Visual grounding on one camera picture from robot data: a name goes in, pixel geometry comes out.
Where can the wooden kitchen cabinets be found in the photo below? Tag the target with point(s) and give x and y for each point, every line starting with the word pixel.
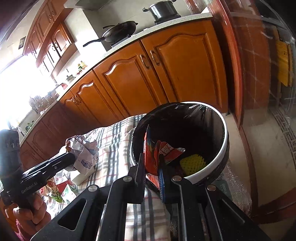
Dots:
pixel 49 41
pixel 181 62

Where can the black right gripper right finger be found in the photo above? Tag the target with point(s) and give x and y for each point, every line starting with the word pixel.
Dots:
pixel 169 192

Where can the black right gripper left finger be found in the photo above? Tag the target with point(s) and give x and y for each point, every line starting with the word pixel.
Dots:
pixel 130 188

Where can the yellow foam fruit net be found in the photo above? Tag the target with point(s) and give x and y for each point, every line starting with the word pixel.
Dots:
pixel 192 164

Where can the dish rack with utensils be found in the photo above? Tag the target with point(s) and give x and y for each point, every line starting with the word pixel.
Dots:
pixel 39 104

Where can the black wok with handle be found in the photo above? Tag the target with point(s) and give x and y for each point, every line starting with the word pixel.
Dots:
pixel 116 33

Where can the condiment bottles on counter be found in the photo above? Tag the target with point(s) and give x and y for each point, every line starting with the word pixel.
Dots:
pixel 81 67

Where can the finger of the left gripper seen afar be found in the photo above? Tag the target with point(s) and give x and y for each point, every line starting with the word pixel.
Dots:
pixel 63 161

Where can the green drink carton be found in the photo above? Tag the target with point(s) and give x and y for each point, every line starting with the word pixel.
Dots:
pixel 69 194

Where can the wooden upper kitchen cabinets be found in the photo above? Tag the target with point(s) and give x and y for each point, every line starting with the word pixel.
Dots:
pixel 49 41

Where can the person's left hand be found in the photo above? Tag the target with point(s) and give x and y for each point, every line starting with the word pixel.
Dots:
pixel 30 221

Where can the steel pot with lid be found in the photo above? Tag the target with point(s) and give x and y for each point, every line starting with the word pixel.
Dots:
pixel 162 10

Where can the plaid checkered tablecloth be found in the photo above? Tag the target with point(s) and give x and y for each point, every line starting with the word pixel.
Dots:
pixel 149 220

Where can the white tissue block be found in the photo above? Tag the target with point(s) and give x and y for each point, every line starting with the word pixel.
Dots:
pixel 77 178

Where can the red snack wrapper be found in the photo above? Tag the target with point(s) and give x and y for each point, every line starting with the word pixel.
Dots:
pixel 155 153

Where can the wooden lower kitchen cabinets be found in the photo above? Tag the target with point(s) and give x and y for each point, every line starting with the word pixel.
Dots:
pixel 181 62

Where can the black trash bag liner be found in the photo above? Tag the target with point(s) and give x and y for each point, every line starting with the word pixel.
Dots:
pixel 185 125

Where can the white blue wrapper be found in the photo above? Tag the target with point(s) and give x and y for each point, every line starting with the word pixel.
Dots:
pixel 85 152

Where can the white round trash bin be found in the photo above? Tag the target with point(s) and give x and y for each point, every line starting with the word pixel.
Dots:
pixel 215 148

